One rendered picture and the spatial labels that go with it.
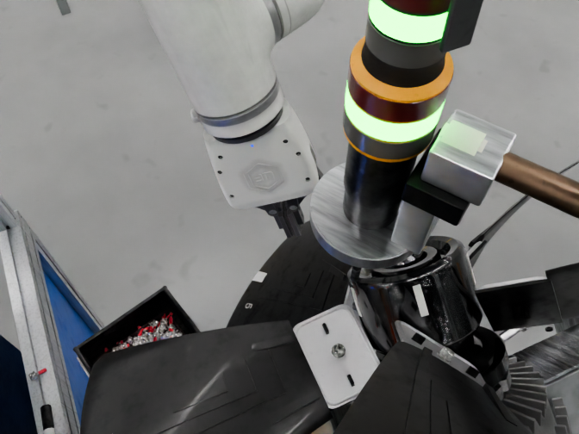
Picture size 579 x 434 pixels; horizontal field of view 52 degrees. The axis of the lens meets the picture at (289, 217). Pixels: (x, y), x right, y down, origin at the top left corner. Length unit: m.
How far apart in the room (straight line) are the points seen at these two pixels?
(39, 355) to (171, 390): 0.44
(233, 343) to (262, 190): 0.16
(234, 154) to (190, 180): 1.58
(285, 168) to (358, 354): 0.20
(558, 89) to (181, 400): 2.25
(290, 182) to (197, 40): 0.19
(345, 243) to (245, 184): 0.29
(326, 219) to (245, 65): 0.21
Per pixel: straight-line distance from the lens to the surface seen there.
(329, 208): 0.34
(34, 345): 1.03
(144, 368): 0.64
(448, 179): 0.27
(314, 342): 0.59
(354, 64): 0.25
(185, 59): 0.51
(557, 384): 0.69
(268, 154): 0.58
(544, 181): 0.27
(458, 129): 0.27
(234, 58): 0.51
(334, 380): 0.58
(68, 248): 2.11
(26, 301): 1.06
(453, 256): 0.57
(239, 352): 0.60
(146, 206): 2.12
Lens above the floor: 1.74
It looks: 59 degrees down
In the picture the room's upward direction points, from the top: straight up
